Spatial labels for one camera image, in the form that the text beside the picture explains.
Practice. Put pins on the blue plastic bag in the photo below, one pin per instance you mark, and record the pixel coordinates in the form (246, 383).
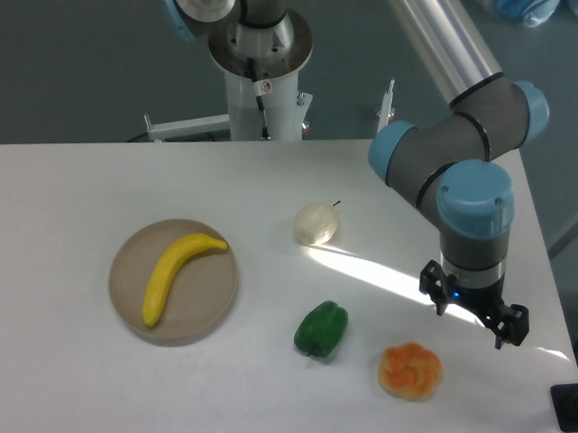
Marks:
(526, 13)

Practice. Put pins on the orange glazed bread roll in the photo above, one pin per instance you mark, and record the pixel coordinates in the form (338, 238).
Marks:
(409, 371)

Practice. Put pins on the black device at edge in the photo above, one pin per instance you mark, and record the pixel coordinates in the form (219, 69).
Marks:
(565, 401)

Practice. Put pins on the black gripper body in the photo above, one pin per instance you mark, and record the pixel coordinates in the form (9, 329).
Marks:
(478, 292)

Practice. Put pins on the green bell pepper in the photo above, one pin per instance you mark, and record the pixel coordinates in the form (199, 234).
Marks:
(322, 330)

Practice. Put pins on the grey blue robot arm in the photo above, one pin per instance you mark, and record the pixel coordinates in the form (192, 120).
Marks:
(447, 172)

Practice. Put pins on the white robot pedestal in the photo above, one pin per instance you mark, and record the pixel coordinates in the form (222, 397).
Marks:
(261, 67)

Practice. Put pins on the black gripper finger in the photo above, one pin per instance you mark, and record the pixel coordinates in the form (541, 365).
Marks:
(509, 325)
(440, 287)

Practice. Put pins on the white upright post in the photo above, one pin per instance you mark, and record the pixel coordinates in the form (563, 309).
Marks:
(386, 111)

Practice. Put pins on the yellow banana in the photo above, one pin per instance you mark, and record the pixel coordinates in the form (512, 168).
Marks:
(169, 264)

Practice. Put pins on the round beige wooden plate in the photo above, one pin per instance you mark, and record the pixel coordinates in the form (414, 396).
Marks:
(201, 293)

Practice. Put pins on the white metal frame bar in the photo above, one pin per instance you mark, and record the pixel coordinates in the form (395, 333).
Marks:
(163, 131)

